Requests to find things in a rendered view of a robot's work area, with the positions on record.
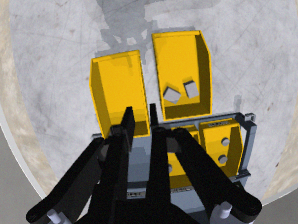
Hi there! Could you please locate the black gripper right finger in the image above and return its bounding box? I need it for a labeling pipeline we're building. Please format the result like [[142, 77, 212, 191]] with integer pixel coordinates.
[[142, 103, 262, 224]]

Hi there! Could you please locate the grey metal block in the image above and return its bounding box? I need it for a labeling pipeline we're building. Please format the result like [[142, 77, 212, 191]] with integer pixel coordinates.
[[183, 80, 199, 99], [163, 86, 181, 104]]

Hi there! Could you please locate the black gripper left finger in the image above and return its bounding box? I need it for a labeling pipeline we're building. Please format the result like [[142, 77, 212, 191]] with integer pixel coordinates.
[[26, 106, 135, 224]]

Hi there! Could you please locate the dark blue-grey metal shelf rack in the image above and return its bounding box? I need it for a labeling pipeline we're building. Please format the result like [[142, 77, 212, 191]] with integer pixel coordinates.
[[127, 112, 257, 224]]

